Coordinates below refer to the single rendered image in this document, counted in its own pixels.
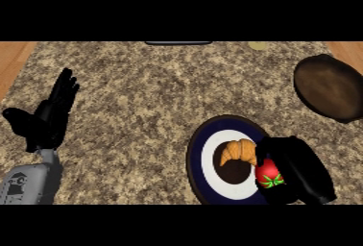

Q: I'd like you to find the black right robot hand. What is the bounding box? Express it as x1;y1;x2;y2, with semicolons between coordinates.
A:
255;135;339;206

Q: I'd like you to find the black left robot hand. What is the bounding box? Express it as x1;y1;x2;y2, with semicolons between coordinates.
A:
1;67;81;154

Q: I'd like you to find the red tomato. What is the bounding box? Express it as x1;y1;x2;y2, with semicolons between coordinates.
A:
255;158;286;189

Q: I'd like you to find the blue and white plate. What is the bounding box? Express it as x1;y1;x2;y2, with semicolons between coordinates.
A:
185;114;284;206

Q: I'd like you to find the dark brown pan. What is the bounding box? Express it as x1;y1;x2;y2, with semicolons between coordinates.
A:
292;53;363;124

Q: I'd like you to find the orange croissant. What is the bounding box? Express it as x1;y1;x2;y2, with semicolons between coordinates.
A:
218;138;259;167

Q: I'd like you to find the dark grey flat object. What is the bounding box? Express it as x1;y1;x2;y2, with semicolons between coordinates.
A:
143;40;213;46

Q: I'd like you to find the pale yellow round object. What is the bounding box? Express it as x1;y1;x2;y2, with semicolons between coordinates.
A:
246;41;269;52

